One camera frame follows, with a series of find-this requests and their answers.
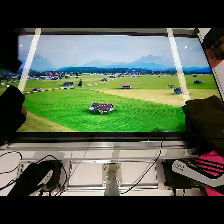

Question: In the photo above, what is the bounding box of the silver frame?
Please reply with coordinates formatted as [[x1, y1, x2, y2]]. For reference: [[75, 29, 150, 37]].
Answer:
[[0, 139, 209, 197]]

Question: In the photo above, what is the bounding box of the black cable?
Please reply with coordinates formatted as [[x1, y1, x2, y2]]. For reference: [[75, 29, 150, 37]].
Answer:
[[120, 139, 166, 195], [33, 154, 70, 197], [0, 150, 24, 193]]

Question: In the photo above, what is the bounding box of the pink garment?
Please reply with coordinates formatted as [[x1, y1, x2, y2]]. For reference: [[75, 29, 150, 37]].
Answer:
[[194, 149, 224, 197]]

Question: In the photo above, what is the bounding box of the heap of clothes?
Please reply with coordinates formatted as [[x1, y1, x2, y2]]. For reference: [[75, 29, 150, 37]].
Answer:
[[201, 27, 224, 68]]

